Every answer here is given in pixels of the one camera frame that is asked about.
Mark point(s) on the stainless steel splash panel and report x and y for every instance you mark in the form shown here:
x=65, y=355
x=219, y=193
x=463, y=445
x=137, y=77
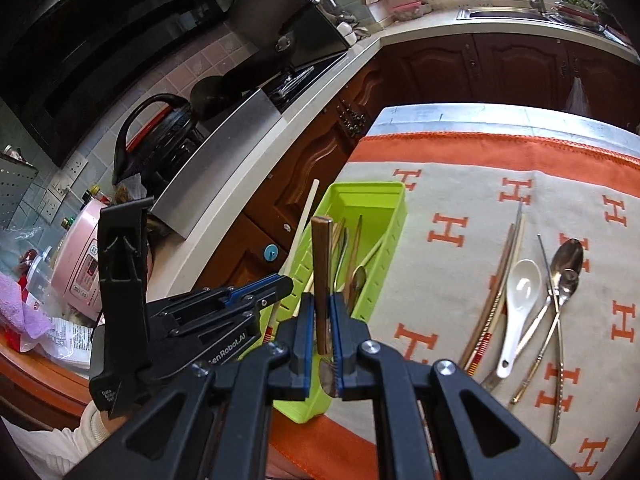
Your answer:
x=220, y=160

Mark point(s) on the person's left forearm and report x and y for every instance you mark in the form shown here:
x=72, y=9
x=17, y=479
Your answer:
x=60, y=450

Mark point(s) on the plastic bag of food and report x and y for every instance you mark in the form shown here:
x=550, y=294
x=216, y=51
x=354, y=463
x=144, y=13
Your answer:
x=127, y=192

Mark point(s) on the basin of green vegetables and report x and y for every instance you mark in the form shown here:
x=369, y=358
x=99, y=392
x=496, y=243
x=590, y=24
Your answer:
x=580, y=7

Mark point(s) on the black pressure cooker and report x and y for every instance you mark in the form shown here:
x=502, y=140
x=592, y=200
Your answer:
x=165, y=130

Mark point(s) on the white kitchen countertop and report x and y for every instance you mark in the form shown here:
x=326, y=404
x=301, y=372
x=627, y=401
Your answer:
x=310, y=110

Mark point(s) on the white cups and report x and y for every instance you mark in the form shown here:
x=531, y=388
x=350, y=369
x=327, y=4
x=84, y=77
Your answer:
x=347, y=30

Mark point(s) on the black pot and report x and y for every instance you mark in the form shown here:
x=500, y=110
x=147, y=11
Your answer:
x=215, y=92

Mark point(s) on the orange and beige printed blanket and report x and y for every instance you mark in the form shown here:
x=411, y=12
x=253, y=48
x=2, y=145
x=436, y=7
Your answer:
x=465, y=280

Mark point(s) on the perforated metal shelf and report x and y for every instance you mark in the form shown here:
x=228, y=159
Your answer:
x=15, y=190

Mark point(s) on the hanging plastic bag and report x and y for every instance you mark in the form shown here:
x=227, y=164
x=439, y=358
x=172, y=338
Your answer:
x=577, y=95

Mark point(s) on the wide oval metal spoon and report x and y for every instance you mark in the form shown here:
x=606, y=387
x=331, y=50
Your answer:
x=359, y=280

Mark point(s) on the steel sink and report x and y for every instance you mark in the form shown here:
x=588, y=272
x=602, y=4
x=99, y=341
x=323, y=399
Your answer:
x=505, y=12

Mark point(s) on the brown wooden kitchen cabinets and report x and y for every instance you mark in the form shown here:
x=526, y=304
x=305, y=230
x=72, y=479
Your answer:
x=515, y=65

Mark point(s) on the black-banded bamboo chopstick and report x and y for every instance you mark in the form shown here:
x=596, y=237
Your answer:
x=498, y=292

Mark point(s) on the printed white packet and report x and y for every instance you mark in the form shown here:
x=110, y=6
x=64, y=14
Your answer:
x=65, y=340

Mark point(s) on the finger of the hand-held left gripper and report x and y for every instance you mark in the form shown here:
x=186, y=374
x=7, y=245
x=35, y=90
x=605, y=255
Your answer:
x=210, y=322
x=267, y=287

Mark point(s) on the large metal spoon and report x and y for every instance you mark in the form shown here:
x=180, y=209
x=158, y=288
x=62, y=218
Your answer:
x=569, y=256

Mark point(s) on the blue round cabinet lock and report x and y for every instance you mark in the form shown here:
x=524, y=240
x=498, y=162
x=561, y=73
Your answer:
x=270, y=252

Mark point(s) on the white ceramic spoon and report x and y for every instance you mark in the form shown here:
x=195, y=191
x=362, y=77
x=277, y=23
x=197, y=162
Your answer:
x=522, y=285

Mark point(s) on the small metal spoon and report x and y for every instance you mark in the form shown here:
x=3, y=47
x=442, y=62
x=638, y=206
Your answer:
x=567, y=282

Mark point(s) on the pink rice cooker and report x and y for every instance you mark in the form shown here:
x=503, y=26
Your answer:
x=85, y=260

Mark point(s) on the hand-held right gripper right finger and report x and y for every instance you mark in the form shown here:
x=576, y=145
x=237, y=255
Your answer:
x=345, y=350

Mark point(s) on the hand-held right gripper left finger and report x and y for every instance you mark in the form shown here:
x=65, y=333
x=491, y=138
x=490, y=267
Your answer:
x=306, y=350

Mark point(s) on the cutlery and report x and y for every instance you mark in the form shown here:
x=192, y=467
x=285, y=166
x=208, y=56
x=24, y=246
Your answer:
x=302, y=225

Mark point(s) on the purple towel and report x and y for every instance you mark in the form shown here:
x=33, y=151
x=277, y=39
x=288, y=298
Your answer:
x=20, y=305

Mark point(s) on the gas stove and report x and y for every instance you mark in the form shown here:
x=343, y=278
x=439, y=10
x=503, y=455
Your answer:
x=295, y=80

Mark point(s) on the pink lidded container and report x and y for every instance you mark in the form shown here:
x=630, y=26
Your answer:
x=410, y=10

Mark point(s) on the clear plastic jar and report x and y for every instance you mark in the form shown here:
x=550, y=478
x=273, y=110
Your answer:
x=37, y=270

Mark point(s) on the thin tapered metal chopstick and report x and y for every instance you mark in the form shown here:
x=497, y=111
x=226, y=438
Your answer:
x=556, y=410

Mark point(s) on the green plastic utensil tray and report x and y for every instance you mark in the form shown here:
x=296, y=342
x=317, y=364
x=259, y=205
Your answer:
x=385, y=230

